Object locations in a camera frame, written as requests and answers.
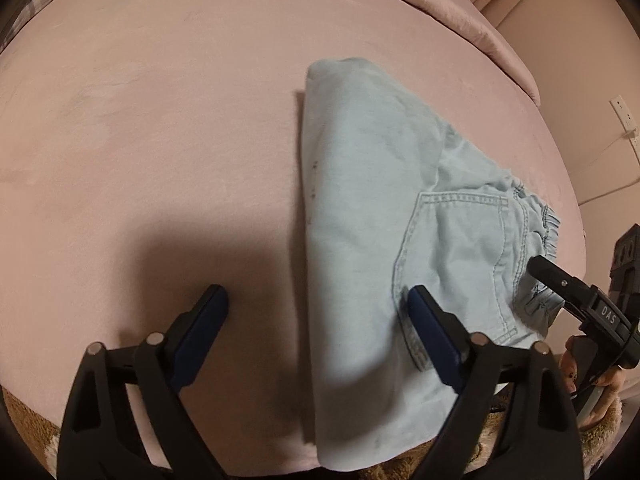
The person's right hand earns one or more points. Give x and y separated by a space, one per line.
568 370

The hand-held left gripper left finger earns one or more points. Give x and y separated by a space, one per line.
200 330

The white wall socket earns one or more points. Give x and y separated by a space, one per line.
625 117

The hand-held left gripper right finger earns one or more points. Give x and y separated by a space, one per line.
435 332

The plaid pillow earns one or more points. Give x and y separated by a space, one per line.
35 5

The pink bed sheet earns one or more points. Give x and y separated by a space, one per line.
150 135

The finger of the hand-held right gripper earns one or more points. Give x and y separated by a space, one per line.
560 277

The light blue pants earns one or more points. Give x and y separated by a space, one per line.
360 210

